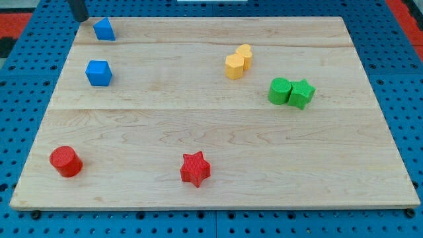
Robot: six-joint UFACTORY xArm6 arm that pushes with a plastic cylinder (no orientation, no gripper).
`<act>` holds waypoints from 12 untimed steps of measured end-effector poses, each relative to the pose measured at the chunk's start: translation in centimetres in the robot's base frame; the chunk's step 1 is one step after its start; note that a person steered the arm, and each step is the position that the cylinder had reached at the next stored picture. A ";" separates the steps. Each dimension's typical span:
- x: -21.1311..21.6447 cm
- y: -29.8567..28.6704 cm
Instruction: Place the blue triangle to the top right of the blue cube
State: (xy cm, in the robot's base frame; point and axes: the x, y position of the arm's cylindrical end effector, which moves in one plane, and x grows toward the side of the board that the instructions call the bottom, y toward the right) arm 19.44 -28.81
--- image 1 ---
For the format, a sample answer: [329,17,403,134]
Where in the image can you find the yellow heart block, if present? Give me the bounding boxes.
[235,44,253,70]

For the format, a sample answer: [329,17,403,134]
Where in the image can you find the red cylinder block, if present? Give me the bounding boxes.
[50,146,83,177]

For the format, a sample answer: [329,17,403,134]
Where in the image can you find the green star block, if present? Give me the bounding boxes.
[288,79,315,110]

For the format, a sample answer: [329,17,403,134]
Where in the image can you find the blue cube block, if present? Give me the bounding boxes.
[85,60,112,87]

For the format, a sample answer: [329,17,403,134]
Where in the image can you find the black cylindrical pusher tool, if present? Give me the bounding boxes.
[68,0,89,22]

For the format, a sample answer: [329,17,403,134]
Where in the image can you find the green cylinder block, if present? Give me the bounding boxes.
[268,77,292,105]

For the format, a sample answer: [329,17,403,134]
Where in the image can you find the light wooden board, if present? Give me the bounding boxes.
[10,17,420,211]

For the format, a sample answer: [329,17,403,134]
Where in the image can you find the yellow hexagon block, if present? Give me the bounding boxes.
[225,54,244,80]

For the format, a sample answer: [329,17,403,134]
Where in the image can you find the blue triangle block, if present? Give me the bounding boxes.
[93,17,116,41]

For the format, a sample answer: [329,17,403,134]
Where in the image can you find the red star block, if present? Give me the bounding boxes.
[180,151,211,188]

